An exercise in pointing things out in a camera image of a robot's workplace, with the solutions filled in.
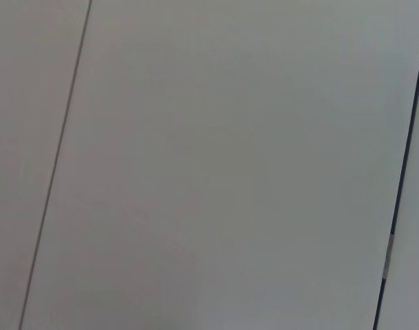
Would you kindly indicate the black vertical wall panel strip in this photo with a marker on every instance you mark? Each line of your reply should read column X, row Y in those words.
column 407, row 154

